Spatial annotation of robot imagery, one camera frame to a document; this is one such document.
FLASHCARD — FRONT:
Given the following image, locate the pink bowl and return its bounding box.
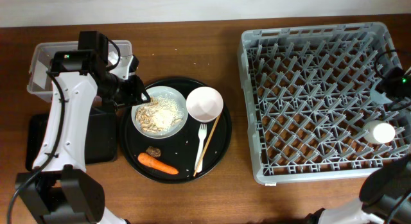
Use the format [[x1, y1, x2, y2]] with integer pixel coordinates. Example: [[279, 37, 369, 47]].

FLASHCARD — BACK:
[[186, 87, 224, 123]]

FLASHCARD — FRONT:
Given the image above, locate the blue cup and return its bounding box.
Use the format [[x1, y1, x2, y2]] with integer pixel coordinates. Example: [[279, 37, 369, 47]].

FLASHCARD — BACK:
[[370, 83, 393, 105]]

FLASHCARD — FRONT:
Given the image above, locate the cream cup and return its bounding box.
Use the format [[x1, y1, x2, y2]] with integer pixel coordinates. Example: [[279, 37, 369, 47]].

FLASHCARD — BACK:
[[363, 120, 396, 144]]

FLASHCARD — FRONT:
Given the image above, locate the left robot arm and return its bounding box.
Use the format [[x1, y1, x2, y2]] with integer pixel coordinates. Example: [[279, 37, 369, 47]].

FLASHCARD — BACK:
[[7, 31, 151, 223]]

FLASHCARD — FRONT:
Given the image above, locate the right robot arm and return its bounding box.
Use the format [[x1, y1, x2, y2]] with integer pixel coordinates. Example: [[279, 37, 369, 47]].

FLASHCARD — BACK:
[[302, 49, 410, 224]]

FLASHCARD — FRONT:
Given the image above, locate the grey dishwasher rack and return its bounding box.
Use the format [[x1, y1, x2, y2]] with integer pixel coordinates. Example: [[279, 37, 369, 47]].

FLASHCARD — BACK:
[[238, 22, 410, 186]]

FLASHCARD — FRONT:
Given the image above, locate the grey plate with food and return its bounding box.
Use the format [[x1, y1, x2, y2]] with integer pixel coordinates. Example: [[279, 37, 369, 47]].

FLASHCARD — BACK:
[[130, 86, 188, 139]]

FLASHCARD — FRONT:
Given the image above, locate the black rectangular tray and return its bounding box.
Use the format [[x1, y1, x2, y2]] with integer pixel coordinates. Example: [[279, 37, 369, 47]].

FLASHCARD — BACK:
[[25, 107, 117, 171]]

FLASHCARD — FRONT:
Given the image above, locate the brown food lump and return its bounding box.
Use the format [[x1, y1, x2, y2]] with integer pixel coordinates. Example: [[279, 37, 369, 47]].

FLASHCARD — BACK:
[[146, 146, 161, 158]]

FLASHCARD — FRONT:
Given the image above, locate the round black tray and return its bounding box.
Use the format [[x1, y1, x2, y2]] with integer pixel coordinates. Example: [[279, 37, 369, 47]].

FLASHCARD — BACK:
[[119, 76, 232, 185]]

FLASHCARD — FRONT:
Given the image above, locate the orange carrot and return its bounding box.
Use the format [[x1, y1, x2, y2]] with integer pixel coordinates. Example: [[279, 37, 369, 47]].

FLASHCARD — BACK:
[[137, 153, 179, 175]]

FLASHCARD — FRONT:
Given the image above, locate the white plastic fork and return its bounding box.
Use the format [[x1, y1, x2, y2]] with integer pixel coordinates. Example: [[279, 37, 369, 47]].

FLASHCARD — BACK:
[[195, 123, 207, 173]]

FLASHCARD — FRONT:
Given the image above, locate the clear plastic bin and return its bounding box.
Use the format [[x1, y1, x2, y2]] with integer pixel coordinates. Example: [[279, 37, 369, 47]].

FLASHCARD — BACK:
[[27, 40, 132, 103]]

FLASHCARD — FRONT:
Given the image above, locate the wooden chopstick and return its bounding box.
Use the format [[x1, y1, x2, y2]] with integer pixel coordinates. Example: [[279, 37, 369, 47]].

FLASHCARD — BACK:
[[193, 113, 222, 177]]

